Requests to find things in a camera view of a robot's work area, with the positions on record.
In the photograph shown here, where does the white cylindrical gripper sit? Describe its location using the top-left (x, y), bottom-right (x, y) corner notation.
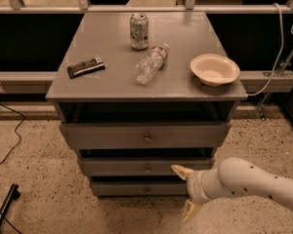
top-left (171, 165), bottom-right (218, 222)

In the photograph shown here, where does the grey drawer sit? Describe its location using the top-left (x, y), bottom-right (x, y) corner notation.
top-left (91, 181), bottom-right (188, 197)
top-left (60, 122), bottom-right (230, 149)
top-left (77, 157), bottom-right (215, 176)

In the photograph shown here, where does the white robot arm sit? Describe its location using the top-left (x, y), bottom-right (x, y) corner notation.
top-left (171, 157), bottom-right (293, 222)

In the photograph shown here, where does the grey top drawer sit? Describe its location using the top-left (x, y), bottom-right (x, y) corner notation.
top-left (60, 122), bottom-right (230, 149)

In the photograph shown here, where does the grey bottom drawer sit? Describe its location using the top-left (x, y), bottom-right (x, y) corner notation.
top-left (91, 181), bottom-right (188, 197)

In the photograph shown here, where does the grey wooden drawer cabinet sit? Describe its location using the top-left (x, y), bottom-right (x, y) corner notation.
top-left (47, 12), bottom-right (247, 186)

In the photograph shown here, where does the white paper bowl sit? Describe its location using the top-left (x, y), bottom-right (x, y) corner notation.
top-left (190, 54), bottom-right (240, 87)

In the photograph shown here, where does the clear plastic water bottle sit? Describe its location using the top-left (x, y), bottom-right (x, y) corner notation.
top-left (136, 43), bottom-right (169, 84)

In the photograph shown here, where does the dark snack bar wrapper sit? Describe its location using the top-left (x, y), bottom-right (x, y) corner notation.
top-left (66, 58), bottom-right (105, 79)

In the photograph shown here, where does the metal tripod stand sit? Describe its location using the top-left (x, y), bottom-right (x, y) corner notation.
top-left (256, 48), bottom-right (293, 120)

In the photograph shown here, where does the black stand leg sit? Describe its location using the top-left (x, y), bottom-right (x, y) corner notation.
top-left (0, 184), bottom-right (20, 227)

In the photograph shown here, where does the silver soda can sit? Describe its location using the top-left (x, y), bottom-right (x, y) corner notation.
top-left (130, 13), bottom-right (148, 50)

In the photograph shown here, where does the metal railing frame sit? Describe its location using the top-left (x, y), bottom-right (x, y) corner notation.
top-left (0, 0), bottom-right (293, 95)

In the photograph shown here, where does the black floor cable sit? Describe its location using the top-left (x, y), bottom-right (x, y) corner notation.
top-left (0, 93), bottom-right (26, 166)

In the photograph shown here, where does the white cable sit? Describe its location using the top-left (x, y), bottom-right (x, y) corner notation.
top-left (246, 2), bottom-right (293, 98)

